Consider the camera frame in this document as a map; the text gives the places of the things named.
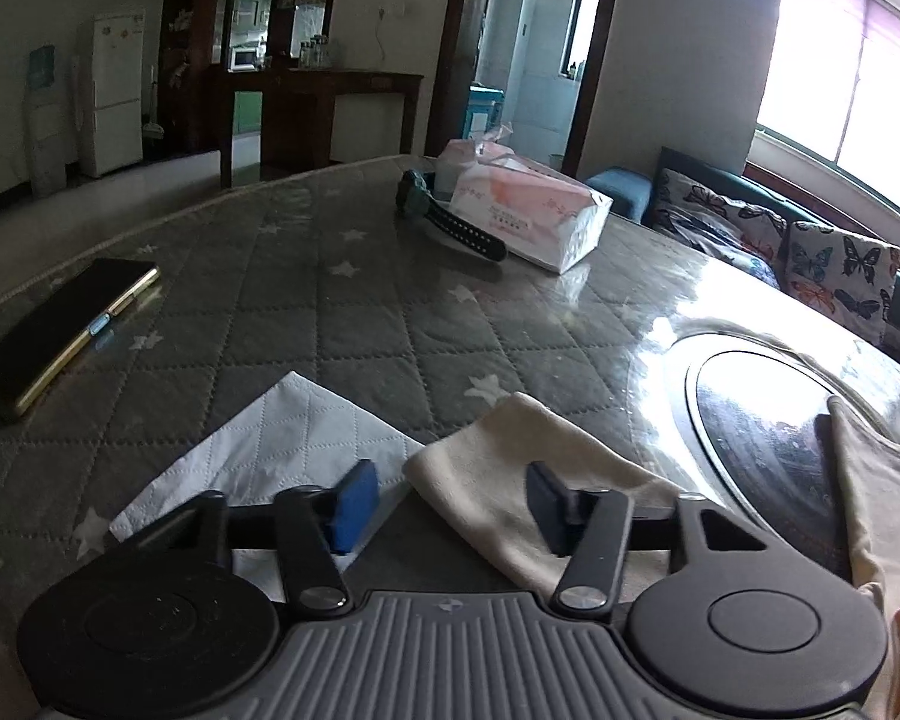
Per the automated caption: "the cream sweatshirt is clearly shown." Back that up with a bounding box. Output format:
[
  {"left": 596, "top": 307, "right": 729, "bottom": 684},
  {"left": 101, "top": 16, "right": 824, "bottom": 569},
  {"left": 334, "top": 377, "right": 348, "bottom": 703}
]
[{"left": 404, "top": 394, "right": 900, "bottom": 718}]

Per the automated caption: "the white paper napkin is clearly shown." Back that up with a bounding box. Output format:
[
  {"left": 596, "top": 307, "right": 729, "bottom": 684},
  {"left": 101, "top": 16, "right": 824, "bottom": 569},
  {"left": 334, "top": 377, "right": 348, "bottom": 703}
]
[{"left": 110, "top": 372, "right": 422, "bottom": 571}]

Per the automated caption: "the black round induction cooktop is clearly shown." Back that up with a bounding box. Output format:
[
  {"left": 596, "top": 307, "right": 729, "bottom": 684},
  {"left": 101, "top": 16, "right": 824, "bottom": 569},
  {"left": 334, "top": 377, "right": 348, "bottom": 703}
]
[{"left": 685, "top": 349, "right": 852, "bottom": 580}]

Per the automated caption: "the quilted grey star tablecloth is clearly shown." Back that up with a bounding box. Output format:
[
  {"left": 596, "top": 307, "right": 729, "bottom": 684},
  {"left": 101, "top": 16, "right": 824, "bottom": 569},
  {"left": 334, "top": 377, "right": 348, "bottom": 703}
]
[{"left": 0, "top": 158, "right": 900, "bottom": 718}]

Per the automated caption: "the pink white tissue pack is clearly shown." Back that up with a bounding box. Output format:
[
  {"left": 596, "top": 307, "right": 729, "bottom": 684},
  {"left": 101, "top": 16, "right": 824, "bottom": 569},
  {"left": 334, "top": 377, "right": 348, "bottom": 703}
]
[{"left": 434, "top": 130, "right": 613, "bottom": 273}]

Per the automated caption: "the flat butterfly pillow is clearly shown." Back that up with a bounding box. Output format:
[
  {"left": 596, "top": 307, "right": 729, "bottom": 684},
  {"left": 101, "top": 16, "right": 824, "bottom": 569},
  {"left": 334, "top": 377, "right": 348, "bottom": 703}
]
[{"left": 645, "top": 167, "right": 787, "bottom": 289}]

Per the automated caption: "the blue corner sofa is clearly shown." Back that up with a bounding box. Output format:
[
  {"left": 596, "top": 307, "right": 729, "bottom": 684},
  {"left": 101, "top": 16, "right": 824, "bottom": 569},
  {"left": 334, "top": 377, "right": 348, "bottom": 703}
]
[{"left": 587, "top": 148, "right": 900, "bottom": 362}]

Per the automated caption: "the black smartwatch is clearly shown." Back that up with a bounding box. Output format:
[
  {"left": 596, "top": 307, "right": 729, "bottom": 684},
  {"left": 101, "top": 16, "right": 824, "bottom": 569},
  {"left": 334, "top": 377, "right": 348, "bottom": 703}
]
[{"left": 395, "top": 171, "right": 509, "bottom": 263}]

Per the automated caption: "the black smartphone gold edge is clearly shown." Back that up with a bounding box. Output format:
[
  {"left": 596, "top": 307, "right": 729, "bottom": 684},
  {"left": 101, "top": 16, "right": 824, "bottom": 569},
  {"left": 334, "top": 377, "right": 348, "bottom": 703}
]
[{"left": 0, "top": 259, "right": 160, "bottom": 422}]

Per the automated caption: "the upright butterfly pillow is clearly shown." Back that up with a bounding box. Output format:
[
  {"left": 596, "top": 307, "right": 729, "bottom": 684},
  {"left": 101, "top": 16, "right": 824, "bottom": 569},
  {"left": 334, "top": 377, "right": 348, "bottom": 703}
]
[{"left": 782, "top": 221, "right": 900, "bottom": 346}]

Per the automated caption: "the dark wooden console table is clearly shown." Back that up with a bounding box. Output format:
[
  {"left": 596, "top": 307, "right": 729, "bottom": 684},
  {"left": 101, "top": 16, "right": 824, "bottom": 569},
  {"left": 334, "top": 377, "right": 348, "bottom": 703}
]
[{"left": 217, "top": 68, "right": 422, "bottom": 190}]

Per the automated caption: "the blue small cabinet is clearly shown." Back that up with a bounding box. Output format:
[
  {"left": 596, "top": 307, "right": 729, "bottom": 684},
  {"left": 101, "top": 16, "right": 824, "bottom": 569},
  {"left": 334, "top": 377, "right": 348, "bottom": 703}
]
[{"left": 463, "top": 85, "right": 505, "bottom": 140}]

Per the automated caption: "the white refrigerator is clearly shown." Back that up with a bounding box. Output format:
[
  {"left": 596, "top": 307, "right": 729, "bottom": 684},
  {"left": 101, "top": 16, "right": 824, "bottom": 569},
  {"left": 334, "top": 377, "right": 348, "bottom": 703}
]
[{"left": 76, "top": 10, "right": 146, "bottom": 179}]

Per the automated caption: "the window with green frame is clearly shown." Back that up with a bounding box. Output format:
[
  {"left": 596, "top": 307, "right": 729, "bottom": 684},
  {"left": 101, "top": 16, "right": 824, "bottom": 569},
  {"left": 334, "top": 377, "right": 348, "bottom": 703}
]
[{"left": 758, "top": 0, "right": 900, "bottom": 213}]

